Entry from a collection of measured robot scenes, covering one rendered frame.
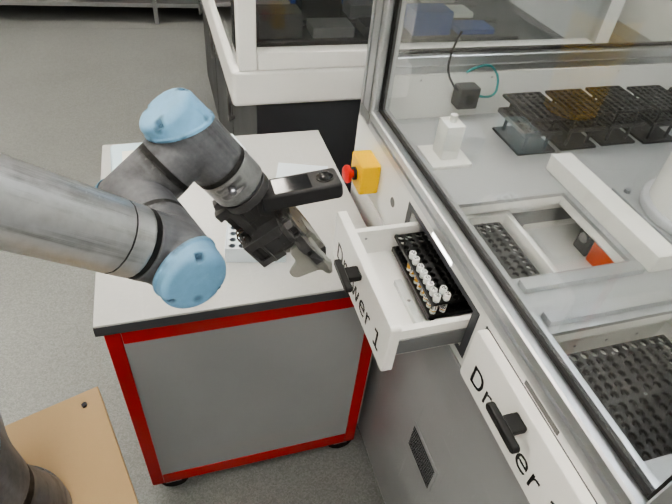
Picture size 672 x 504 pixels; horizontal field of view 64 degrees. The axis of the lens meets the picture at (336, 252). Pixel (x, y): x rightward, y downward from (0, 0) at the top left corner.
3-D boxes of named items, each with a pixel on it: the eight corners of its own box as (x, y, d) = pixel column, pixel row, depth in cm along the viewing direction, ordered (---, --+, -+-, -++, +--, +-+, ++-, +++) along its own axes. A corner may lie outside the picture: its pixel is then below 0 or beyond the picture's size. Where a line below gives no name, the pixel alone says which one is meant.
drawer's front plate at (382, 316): (381, 373, 86) (391, 330, 79) (332, 253, 106) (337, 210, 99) (391, 371, 86) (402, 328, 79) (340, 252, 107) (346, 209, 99)
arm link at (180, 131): (123, 122, 64) (175, 73, 64) (186, 179, 72) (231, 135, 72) (140, 144, 58) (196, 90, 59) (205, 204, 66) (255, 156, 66)
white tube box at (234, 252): (225, 262, 110) (224, 248, 107) (228, 235, 116) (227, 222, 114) (285, 262, 111) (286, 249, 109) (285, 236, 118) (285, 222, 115)
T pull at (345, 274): (345, 294, 87) (346, 289, 86) (333, 263, 92) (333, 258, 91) (366, 291, 88) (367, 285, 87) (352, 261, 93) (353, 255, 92)
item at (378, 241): (389, 357, 87) (395, 333, 82) (344, 252, 104) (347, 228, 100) (594, 318, 97) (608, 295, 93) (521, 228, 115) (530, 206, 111)
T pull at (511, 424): (510, 456, 69) (514, 451, 68) (483, 406, 74) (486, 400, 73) (535, 450, 69) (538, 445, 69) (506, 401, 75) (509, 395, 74)
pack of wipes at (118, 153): (157, 188, 126) (154, 172, 123) (114, 193, 124) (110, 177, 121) (152, 154, 137) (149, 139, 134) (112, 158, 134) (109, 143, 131)
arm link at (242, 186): (240, 135, 71) (250, 169, 65) (260, 158, 74) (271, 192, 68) (196, 166, 72) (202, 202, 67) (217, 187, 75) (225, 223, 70)
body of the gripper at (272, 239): (258, 238, 84) (209, 191, 75) (303, 208, 82) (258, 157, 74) (267, 271, 79) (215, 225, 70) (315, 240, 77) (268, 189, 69)
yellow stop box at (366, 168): (355, 196, 117) (359, 168, 113) (346, 177, 122) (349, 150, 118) (377, 193, 119) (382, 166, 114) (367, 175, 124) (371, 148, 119)
